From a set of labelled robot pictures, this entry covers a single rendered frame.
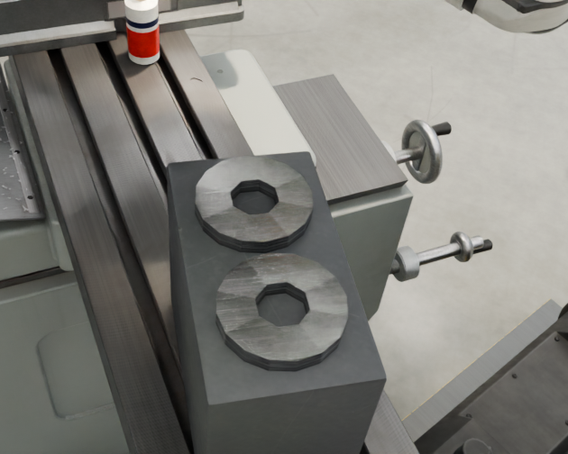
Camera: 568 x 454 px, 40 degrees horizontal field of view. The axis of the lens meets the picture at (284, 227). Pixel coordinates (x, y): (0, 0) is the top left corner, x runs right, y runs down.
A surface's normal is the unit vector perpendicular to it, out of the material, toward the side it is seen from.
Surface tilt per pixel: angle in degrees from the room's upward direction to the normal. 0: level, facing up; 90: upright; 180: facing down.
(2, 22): 90
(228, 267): 0
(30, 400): 90
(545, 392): 0
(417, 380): 0
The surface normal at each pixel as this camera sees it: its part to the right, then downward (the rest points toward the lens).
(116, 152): 0.09, -0.66
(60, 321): 0.39, 0.72
